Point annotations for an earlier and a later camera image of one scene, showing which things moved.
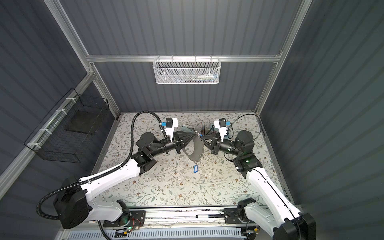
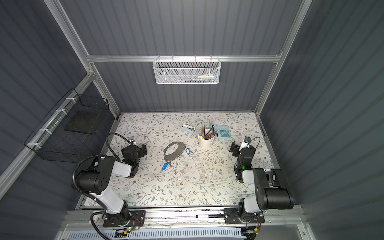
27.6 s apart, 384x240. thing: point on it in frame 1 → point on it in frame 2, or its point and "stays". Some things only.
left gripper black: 178,142 → 141,151
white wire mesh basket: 186,70 stays
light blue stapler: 186,128 stays
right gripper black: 212,145 → 236,148
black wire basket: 69,131 stays
